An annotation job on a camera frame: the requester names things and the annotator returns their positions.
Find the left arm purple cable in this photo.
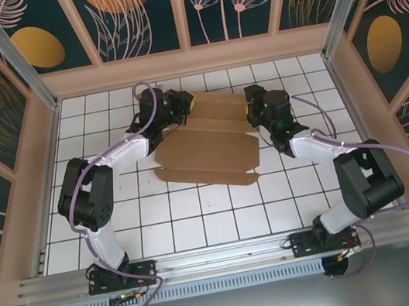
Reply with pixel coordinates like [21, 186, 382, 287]
[48, 81, 194, 306]

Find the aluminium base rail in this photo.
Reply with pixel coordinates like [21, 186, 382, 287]
[12, 208, 409, 306]

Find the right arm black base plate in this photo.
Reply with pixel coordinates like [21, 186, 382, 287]
[287, 221, 363, 263]

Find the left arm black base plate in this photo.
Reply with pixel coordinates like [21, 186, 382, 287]
[85, 258, 160, 297]

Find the red black power wire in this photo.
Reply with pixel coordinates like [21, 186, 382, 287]
[131, 270, 153, 292]
[337, 231, 364, 261]

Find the grey slotted cable duct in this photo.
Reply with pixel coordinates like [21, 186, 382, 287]
[33, 256, 326, 306]

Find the aluminium table edge rail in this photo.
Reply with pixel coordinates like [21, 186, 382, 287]
[4, 99, 89, 277]
[322, 44, 409, 220]

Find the brown cardboard paper box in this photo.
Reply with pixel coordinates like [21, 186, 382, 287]
[141, 81, 266, 201]

